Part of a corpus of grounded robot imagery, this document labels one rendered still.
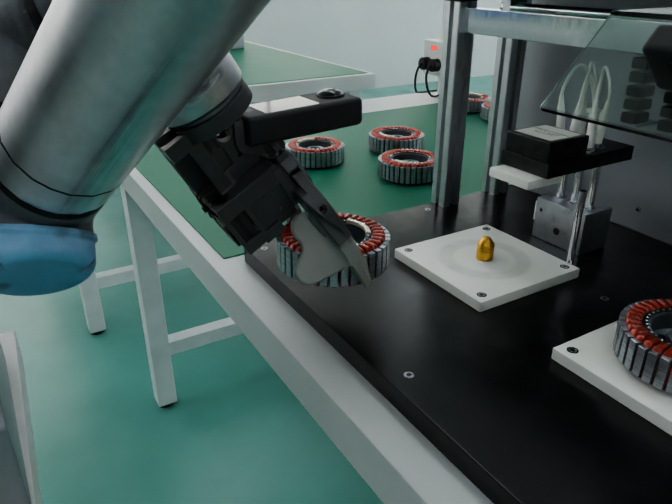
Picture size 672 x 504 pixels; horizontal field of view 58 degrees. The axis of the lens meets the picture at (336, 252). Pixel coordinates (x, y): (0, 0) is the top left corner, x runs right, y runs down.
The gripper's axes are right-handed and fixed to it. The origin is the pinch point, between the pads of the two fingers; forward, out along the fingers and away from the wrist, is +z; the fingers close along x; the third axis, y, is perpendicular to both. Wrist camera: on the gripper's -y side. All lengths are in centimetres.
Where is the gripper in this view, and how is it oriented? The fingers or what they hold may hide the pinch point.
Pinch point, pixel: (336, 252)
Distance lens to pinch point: 60.3
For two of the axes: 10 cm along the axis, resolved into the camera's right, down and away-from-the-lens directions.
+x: 5.2, 3.7, -7.7
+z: 4.4, 6.6, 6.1
